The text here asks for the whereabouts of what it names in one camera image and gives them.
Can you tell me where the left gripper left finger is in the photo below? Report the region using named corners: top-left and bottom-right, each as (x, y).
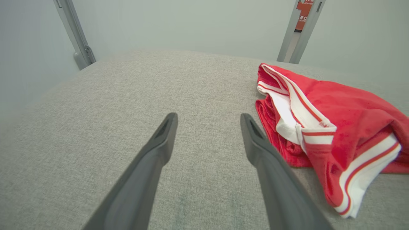
top-left (81, 112), bottom-right (178, 230)

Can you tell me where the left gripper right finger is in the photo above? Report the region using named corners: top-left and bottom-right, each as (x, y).
top-left (240, 113), bottom-right (334, 230)

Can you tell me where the red jersey with lettering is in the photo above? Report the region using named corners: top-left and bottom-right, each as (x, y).
top-left (255, 63), bottom-right (409, 219)

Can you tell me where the grey metal frame post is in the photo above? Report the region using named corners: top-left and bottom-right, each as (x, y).
top-left (276, 0), bottom-right (326, 64)
top-left (53, 0), bottom-right (96, 71)

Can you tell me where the orange wall sign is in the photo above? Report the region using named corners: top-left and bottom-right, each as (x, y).
top-left (295, 0), bottom-right (315, 31)

